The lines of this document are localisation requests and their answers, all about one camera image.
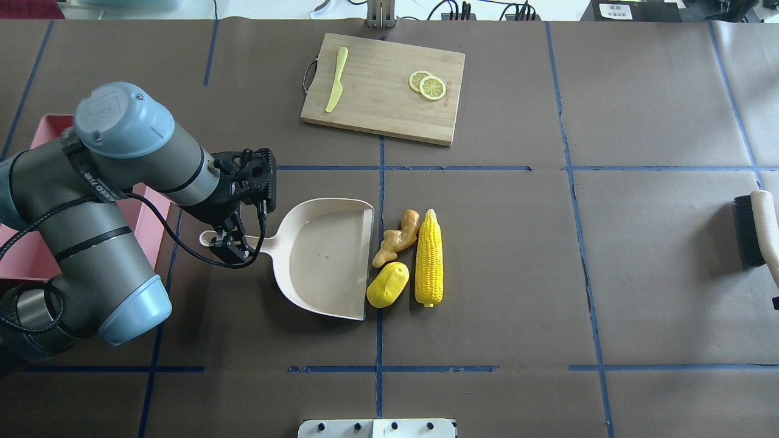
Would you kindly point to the beige plastic dustpan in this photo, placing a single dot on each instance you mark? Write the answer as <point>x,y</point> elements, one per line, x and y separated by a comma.
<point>320,256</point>

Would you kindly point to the yellow toy corn cob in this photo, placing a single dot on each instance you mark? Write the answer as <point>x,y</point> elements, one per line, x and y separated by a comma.
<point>429,273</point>

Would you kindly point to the aluminium frame post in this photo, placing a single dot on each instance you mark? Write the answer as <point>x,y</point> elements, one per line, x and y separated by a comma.
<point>381,14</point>

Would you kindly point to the yellow toy potato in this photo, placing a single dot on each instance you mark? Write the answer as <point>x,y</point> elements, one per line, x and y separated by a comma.
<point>388,285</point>

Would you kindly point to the cream hand brush black bristles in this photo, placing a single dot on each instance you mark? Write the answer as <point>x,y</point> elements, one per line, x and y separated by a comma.
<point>756,230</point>

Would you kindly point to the lemon slice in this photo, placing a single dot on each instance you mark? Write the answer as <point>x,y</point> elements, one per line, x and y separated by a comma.
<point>414,80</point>
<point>432,88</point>

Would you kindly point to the black power box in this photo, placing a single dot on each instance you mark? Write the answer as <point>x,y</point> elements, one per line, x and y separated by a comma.
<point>633,11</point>

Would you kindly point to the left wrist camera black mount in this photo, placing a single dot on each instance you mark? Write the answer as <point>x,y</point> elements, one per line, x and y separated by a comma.
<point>248,176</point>

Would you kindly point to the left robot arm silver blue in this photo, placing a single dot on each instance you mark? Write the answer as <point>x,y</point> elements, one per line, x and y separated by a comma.
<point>68,189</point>

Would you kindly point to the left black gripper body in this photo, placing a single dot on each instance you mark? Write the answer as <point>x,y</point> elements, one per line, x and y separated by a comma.
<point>211,213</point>

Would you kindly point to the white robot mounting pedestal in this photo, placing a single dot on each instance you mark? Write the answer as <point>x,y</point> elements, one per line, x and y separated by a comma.
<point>410,427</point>

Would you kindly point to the bamboo cutting board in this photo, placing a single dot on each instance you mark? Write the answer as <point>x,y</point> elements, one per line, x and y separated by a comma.
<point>376,96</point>

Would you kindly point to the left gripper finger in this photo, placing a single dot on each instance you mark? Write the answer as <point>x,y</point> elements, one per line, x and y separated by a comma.
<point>224,239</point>
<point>244,257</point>

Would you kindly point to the pink cloth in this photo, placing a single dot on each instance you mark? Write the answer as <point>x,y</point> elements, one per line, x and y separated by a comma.
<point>13,9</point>

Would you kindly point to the lemon slice upper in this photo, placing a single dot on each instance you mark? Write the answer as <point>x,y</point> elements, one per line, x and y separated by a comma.
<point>414,80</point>

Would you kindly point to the lemon slice lower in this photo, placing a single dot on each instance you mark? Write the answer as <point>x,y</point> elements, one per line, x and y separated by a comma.
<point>432,88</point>

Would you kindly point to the yellow plastic toy knife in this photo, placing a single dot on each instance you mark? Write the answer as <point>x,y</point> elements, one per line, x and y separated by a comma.
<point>337,87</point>

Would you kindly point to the tan toy ginger root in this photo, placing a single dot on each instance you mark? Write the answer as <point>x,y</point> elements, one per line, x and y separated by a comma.
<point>395,241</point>

